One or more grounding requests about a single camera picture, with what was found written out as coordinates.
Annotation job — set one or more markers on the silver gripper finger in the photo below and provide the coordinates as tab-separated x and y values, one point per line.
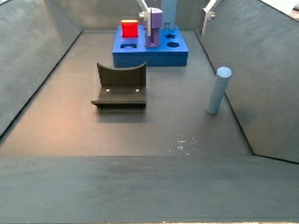
208	14
143	11

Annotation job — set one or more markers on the light blue cylinder peg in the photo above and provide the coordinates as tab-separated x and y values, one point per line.
222	80

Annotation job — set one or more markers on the light blue oval peg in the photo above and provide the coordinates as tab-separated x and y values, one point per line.
168	7

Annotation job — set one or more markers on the blue shape sorter board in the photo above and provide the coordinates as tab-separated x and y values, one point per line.
130	52

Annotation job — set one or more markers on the red block yellow top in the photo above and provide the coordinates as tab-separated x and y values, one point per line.
128	28

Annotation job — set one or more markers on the purple pentagon peg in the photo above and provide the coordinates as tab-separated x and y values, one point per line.
152	25

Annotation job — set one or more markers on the black curved stand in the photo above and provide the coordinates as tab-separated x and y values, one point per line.
122	86

